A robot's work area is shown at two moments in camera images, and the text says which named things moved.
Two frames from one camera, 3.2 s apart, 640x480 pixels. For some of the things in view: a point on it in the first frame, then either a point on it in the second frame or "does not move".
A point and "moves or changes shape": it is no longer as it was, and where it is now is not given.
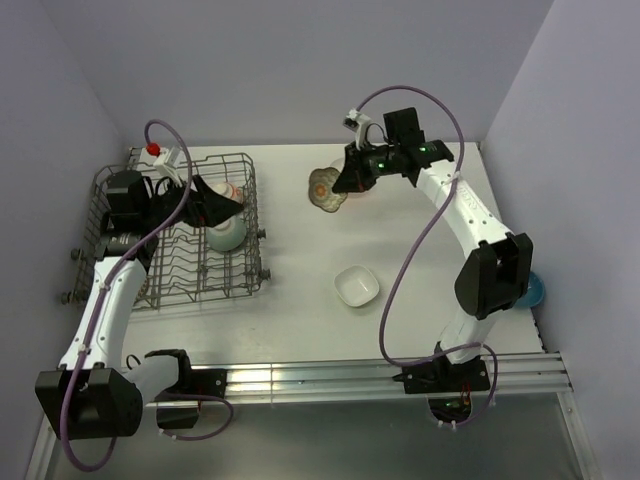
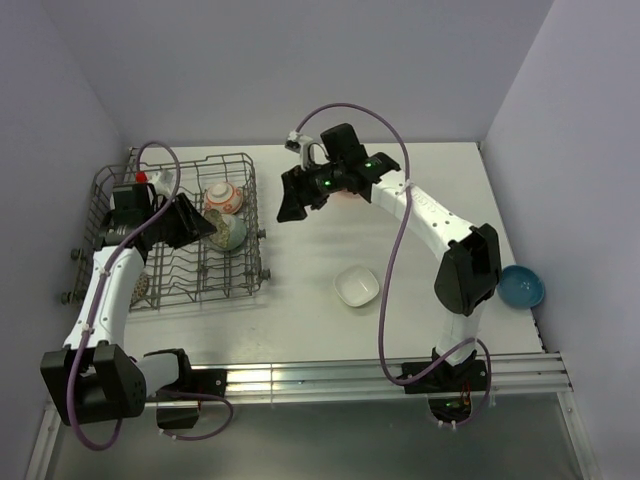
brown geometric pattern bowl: [143, 288] does not move
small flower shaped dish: [321, 183] moves or changes shape
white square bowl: [356, 285] does not move
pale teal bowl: [228, 235] does not move
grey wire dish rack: [184, 268] does not move
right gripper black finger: [355, 173] to [295, 191]
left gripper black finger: [206, 207] to [190, 223]
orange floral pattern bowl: [228, 190] does not move
